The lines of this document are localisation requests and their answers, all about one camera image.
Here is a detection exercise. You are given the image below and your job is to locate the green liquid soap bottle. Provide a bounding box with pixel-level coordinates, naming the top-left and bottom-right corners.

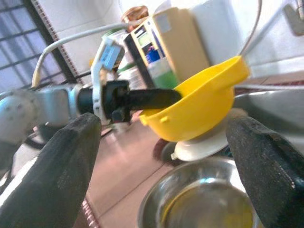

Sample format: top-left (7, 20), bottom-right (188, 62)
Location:
top-left (144, 46), bottom-right (180, 90)

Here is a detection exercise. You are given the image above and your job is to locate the small steel bowl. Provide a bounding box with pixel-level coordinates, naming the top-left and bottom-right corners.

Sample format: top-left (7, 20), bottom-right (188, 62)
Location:
top-left (137, 158), bottom-right (262, 228)

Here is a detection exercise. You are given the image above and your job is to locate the steel sink basin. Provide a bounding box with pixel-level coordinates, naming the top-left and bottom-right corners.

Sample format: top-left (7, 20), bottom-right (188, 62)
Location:
top-left (234, 89), bottom-right (304, 143)

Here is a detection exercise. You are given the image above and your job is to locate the hanging metal utensil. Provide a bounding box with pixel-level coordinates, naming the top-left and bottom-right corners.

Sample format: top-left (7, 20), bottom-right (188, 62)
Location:
top-left (284, 0), bottom-right (304, 36)

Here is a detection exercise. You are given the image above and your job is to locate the beige water purifier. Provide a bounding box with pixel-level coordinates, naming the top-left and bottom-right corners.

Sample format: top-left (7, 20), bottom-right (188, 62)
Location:
top-left (123, 7), bottom-right (212, 88)

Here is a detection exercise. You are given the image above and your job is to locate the yellow plastic suction bowl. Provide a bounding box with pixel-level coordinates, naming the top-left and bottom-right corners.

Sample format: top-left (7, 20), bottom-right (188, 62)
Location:
top-left (139, 56), bottom-right (251, 162)

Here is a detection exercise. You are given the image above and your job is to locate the brown lidded jar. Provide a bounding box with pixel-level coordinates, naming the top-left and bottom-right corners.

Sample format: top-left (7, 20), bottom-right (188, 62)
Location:
top-left (121, 6), bottom-right (149, 23)

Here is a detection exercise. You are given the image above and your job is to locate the white curved purifier hose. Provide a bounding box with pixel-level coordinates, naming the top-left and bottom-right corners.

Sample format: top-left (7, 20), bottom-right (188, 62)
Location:
top-left (30, 22), bottom-right (133, 87)

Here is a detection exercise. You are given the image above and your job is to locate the barred window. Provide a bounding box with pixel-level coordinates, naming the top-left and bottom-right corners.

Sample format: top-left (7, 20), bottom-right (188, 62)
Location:
top-left (0, 0), bottom-right (79, 91)

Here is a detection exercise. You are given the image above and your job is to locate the white filter hose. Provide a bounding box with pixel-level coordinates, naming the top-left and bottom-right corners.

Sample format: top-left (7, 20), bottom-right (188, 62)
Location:
top-left (244, 4), bottom-right (293, 57)

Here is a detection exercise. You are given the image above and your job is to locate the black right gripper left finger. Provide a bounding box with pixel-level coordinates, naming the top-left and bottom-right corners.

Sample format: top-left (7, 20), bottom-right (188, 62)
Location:
top-left (0, 113), bottom-right (103, 228)

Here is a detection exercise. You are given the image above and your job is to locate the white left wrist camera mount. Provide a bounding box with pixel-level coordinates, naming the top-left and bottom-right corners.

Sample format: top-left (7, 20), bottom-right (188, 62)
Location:
top-left (90, 38), bottom-right (126, 124)

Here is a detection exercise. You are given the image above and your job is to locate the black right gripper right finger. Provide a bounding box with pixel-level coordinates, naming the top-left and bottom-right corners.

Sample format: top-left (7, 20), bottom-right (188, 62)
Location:
top-left (225, 116), bottom-right (304, 228)

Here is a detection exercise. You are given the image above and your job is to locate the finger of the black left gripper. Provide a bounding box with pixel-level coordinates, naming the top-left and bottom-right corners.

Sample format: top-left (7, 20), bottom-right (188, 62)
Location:
top-left (129, 88), bottom-right (182, 111)

